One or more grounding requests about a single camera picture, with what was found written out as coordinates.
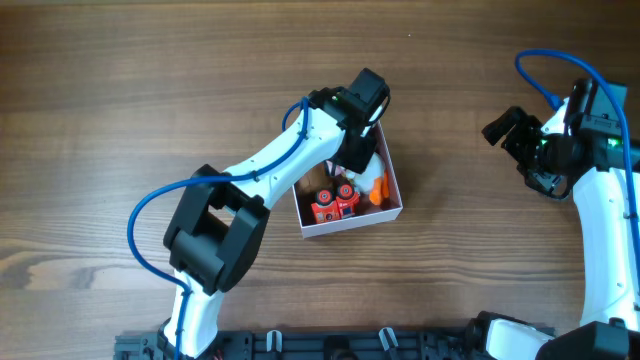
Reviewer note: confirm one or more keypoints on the white plush duck toy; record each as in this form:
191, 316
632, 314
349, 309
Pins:
373, 181

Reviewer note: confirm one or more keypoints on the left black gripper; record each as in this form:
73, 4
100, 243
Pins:
360, 161

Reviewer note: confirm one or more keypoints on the white cardboard box pink interior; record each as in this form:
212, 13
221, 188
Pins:
366, 213

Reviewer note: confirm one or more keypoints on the pink plush pig toy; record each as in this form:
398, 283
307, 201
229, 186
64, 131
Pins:
337, 172

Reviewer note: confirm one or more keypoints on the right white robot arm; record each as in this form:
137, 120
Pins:
609, 325

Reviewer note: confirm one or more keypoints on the brown plush bear toy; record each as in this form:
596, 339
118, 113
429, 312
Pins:
316, 179

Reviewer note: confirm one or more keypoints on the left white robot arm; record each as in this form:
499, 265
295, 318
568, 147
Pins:
217, 228

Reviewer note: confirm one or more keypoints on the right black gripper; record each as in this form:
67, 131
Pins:
525, 126

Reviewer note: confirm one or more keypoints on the red toy fire truck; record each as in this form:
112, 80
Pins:
337, 204

